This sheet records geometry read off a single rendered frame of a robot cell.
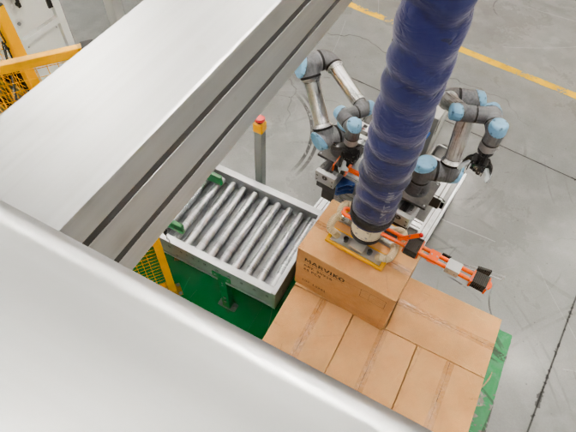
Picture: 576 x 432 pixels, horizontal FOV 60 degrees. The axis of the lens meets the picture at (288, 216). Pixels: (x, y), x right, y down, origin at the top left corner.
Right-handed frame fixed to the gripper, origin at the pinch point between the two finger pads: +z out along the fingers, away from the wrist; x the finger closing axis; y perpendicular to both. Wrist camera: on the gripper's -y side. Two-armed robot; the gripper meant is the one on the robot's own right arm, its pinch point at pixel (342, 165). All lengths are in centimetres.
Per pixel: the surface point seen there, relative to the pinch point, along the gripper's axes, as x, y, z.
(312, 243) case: -39.0, 5.6, 23.9
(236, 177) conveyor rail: -3, -74, 59
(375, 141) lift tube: -36, 25, -67
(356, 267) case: -40, 33, 24
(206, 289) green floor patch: -62, -62, 118
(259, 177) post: 15, -67, 70
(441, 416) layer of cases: -71, 108, 64
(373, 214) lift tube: -36, 33, -22
